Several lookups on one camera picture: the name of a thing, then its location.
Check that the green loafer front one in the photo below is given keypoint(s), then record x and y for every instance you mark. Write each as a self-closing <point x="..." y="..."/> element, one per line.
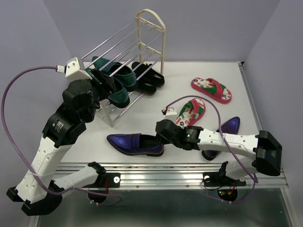
<point x="120" y="97"/>

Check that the green loafer one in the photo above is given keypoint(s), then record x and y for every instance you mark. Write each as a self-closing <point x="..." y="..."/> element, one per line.
<point x="124" y="75"/>
<point x="120" y="97"/>

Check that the aluminium mounting rail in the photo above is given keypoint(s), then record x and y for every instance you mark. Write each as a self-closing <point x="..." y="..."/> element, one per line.
<point x="165" y="176"/>

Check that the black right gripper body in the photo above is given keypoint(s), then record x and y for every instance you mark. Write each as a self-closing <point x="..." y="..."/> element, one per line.
<point x="162" y="139"/>

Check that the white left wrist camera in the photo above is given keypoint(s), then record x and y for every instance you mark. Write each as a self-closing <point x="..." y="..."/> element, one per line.
<point x="75" y="70"/>

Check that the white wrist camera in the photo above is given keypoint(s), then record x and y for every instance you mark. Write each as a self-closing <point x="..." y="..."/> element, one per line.
<point x="169" y="111"/>
<point x="75" y="70"/>

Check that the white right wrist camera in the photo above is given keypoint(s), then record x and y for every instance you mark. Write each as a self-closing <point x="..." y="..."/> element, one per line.
<point x="169" y="111"/>

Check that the cream metal shoe rack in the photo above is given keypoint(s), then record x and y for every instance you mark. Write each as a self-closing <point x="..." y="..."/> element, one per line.
<point x="142" y="40"/>

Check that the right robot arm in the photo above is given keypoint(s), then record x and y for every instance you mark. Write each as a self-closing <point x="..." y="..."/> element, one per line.
<point x="260" y="153"/>

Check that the pink sandal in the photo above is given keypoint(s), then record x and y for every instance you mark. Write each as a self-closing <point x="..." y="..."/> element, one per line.
<point x="191" y="112"/>
<point x="213" y="89"/>

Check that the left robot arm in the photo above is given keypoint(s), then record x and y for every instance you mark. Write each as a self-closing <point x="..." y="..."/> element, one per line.
<point x="38" y="191"/>

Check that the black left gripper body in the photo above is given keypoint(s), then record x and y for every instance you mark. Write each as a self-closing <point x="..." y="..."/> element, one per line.
<point x="99" y="96"/>

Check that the green loafer rear one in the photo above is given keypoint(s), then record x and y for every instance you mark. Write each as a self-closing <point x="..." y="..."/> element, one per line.
<point x="124" y="75"/>

